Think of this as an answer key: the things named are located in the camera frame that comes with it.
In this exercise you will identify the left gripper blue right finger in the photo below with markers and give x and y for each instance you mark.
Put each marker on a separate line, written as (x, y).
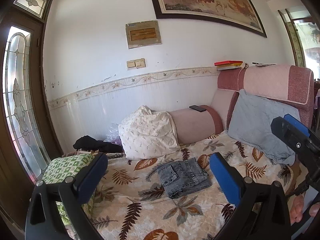
(229, 179)

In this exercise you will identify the stained glass wooden door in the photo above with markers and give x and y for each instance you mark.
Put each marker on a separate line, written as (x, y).
(28, 140)

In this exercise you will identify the grey denim pants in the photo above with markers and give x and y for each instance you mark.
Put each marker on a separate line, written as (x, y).
(180, 178)

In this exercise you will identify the white leaf print pillow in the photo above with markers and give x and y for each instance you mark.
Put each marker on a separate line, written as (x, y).
(147, 134)

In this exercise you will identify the pink cylindrical bolster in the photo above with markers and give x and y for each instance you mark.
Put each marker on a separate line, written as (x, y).
(193, 126)

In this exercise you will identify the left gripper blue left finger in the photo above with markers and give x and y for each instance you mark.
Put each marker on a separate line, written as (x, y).
(86, 181)

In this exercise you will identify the framed horse painting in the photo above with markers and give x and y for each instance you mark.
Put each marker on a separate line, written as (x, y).
(237, 13)

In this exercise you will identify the red and yellow books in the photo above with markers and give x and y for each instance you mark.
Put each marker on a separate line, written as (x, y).
(226, 65)

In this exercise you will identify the right hand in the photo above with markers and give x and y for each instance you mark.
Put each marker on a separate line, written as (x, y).
(296, 212)

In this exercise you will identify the black garment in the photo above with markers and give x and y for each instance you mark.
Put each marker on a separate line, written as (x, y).
(87, 143)

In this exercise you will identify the pink padded headboard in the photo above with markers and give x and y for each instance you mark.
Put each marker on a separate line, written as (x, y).
(287, 83)

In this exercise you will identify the light blue quilted pillow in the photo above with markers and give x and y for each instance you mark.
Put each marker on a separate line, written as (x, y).
(251, 124)

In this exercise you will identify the wall electrical panel box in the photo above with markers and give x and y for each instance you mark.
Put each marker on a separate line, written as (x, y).
(140, 34)

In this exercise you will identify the beige wall switch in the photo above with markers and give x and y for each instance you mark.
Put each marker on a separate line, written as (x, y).
(138, 63)

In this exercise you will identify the clear plastic bag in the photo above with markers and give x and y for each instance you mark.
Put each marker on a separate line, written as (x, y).
(112, 135)

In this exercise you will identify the right side window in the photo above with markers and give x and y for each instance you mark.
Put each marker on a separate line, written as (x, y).
(303, 33)

